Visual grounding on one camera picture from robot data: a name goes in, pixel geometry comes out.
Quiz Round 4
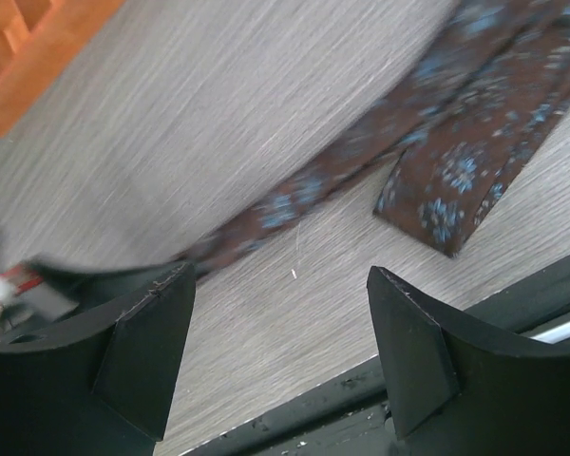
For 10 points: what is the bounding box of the brown blue-flowered tie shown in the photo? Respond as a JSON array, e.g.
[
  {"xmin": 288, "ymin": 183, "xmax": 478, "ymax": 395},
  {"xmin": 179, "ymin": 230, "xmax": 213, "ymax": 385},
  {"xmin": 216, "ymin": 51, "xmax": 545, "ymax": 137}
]
[{"xmin": 180, "ymin": 1, "xmax": 570, "ymax": 278}]

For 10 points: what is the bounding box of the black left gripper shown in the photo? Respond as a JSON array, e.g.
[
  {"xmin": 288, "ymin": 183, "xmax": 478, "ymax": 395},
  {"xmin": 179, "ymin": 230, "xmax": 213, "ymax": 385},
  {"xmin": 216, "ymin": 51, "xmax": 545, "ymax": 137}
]
[{"xmin": 0, "ymin": 256, "xmax": 175, "ymax": 342}]

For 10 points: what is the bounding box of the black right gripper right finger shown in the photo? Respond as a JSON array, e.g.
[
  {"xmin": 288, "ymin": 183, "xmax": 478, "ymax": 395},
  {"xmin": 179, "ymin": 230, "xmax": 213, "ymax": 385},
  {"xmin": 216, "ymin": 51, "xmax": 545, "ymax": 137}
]
[{"xmin": 367, "ymin": 267, "xmax": 570, "ymax": 455}]

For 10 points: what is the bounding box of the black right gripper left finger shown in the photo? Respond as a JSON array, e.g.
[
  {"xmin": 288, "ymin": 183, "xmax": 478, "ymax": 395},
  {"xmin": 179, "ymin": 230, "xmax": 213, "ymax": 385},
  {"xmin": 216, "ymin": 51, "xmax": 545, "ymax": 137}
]
[{"xmin": 0, "ymin": 261, "xmax": 196, "ymax": 455}]

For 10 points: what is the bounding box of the orange compartment tray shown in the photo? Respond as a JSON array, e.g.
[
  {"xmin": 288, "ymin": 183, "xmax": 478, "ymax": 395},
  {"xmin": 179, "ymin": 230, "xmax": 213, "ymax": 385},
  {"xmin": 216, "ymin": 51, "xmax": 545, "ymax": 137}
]
[{"xmin": 0, "ymin": 1, "xmax": 123, "ymax": 137}]

